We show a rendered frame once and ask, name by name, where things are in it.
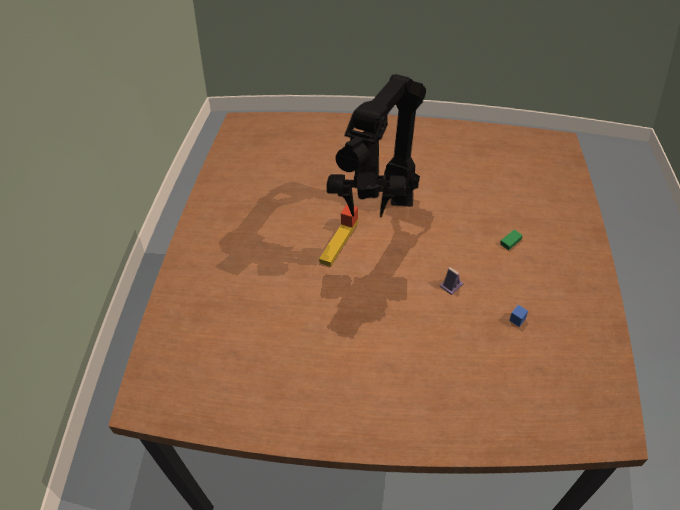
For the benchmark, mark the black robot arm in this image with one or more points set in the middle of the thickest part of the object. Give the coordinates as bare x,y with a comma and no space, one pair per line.
371,117

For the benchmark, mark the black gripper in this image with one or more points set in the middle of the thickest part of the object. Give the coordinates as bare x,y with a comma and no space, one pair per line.
336,183

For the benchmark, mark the yellow bar with dark red end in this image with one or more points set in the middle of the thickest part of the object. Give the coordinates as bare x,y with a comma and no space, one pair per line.
348,224

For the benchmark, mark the green rectangular bar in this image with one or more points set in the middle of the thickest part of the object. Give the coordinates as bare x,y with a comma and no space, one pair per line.
511,239

